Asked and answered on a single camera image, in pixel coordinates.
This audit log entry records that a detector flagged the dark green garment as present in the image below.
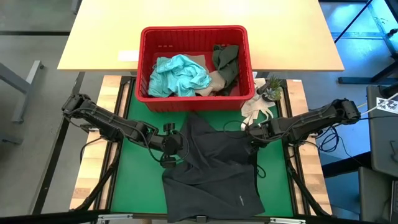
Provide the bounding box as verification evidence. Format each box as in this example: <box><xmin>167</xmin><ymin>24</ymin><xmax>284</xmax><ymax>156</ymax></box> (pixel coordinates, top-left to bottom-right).
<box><xmin>212</xmin><ymin>44</ymin><xmax>241</xmax><ymax>97</ymax></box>

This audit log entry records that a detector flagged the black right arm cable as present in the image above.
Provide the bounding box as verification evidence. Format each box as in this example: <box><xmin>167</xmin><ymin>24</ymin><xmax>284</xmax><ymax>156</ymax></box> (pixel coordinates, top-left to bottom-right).
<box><xmin>223</xmin><ymin>120</ymin><xmax>249</xmax><ymax>139</ymax></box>

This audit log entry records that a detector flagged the beige garment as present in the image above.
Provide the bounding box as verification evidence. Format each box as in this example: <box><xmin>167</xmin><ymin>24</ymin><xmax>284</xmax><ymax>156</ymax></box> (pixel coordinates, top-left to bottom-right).
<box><xmin>183</xmin><ymin>54</ymin><xmax>228</xmax><ymax>98</ymax></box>

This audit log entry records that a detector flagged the white canvas tote bag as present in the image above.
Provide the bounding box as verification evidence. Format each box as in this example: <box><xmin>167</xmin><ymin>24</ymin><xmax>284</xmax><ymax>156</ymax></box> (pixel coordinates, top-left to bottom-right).
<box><xmin>241</xmin><ymin>77</ymin><xmax>278</xmax><ymax>131</ymax></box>

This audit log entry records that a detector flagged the grey metal desk leg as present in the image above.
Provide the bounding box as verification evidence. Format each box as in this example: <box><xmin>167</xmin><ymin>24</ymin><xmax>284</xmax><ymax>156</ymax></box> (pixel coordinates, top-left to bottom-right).
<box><xmin>0</xmin><ymin>60</ymin><xmax>45</xmax><ymax>124</ymax></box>

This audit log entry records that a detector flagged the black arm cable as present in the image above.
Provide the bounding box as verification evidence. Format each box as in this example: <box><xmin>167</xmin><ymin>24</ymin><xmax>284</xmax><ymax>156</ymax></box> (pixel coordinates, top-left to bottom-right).
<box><xmin>223</xmin><ymin>120</ymin><xmax>249</xmax><ymax>139</ymax></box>
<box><xmin>145</xmin><ymin>129</ymin><xmax>191</xmax><ymax>166</ymax></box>

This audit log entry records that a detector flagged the black metal table frame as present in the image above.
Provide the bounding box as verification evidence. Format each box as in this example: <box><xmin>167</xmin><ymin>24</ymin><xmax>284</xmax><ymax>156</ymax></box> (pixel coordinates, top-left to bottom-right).
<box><xmin>70</xmin><ymin>75</ymin><xmax>332</xmax><ymax>224</ymax></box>

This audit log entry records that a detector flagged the red plastic laundry bin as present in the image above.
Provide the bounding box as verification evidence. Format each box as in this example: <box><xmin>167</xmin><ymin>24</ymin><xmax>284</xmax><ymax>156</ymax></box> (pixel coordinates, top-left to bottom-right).
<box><xmin>134</xmin><ymin>25</ymin><xmax>256</xmax><ymax>113</ymax></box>

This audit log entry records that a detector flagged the light wooden desk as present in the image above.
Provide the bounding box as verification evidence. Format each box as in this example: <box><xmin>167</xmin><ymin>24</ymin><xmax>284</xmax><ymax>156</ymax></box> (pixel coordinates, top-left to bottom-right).
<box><xmin>57</xmin><ymin>0</ymin><xmax>345</xmax><ymax>73</ymax></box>

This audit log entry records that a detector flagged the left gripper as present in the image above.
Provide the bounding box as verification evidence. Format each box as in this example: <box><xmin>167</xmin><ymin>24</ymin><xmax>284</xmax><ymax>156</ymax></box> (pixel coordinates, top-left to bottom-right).
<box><xmin>151</xmin><ymin>123</ymin><xmax>185</xmax><ymax>169</ymax></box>

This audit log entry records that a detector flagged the white floor cable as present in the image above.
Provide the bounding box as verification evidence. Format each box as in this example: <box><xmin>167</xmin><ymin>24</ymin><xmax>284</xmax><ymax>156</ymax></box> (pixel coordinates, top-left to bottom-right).
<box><xmin>360</xmin><ymin>93</ymin><xmax>398</xmax><ymax>116</ymax></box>

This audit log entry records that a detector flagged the black garment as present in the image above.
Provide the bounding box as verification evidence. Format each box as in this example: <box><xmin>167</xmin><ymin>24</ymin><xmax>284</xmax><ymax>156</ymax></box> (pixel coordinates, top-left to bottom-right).
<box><xmin>161</xmin><ymin>111</ymin><xmax>266</xmax><ymax>223</ymax></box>

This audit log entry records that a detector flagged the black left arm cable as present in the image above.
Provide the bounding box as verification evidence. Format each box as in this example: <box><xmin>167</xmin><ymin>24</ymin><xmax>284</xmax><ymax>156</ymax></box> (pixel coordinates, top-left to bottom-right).
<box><xmin>145</xmin><ymin>129</ymin><xmax>191</xmax><ymax>166</ymax></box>

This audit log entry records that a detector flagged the black metal desk leg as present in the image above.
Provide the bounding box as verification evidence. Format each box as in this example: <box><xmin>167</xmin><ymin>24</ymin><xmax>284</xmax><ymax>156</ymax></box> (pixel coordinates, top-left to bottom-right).
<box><xmin>338</xmin><ymin>60</ymin><xmax>398</xmax><ymax>85</ymax></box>

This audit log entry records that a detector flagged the black floor cable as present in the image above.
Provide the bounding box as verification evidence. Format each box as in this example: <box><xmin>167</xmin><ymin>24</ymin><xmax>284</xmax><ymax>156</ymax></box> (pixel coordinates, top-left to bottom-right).
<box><xmin>360</xmin><ymin>114</ymin><xmax>398</xmax><ymax>121</ymax></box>

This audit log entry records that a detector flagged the light blue garment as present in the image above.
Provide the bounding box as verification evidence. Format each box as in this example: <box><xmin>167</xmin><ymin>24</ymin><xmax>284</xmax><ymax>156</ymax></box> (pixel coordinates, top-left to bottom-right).
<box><xmin>147</xmin><ymin>54</ymin><xmax>213</xmax><ymax>99</ymax></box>

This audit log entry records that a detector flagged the white paper label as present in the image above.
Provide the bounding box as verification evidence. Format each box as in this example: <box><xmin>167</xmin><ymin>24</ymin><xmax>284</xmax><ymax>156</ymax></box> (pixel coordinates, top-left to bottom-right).
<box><xmin>118</xmin><ymin>50</ymin><xmax>140</xmax><ymax>62</ymax></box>

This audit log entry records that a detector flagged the black equipment case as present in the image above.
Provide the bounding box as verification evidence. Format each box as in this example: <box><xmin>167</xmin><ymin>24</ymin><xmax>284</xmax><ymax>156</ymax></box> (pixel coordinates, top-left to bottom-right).
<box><xmin>366</xmin><ymin>84</ymin><xmax>398</xmax><ymax>178</ymax></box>
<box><xmin>358</xmin><ymin>166</ymin><xmax>398</xmax><ymax>223</ymax></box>

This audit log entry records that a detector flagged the white printed marker sheet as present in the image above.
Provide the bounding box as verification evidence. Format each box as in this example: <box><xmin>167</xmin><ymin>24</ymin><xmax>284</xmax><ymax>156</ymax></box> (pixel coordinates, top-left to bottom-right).
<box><xmin>375</xmin><ymin>96</ymin><xmax>398</xmax><ymax>113</ymax></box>

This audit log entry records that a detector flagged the small potted succulent plant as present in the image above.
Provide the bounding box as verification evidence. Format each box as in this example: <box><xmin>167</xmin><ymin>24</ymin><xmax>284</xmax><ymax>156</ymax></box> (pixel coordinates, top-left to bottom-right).
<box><xmin>261</xmin><ymin>75</ymin><xmax>284</xmax><ymax>103</ymax></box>

